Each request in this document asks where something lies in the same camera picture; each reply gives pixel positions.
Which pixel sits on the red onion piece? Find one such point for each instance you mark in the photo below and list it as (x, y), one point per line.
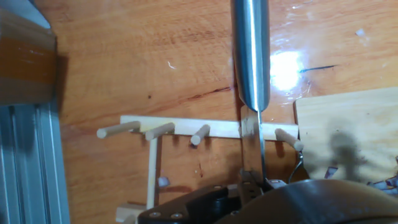
(331, 171)

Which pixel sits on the light wooden cutting board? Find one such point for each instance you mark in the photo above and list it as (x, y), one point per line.
(357, 118)

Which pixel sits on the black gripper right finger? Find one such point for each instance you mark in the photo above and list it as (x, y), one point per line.
(275, 183)

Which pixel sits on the steel cleaver knife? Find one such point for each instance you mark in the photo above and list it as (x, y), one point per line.
(250, 46)

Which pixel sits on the wooden peg dish rack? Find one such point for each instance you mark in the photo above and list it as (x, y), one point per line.
(186, 126)

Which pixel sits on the small pale onion scrap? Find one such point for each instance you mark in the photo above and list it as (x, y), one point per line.
(163, 181)

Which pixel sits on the brown rounded blurry cover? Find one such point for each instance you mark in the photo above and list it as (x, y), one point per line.
(311, 205)

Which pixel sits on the large reddish wooden panel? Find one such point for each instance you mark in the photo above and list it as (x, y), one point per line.
(155, 46)

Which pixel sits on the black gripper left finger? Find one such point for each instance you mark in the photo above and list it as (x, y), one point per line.
(192, 205)

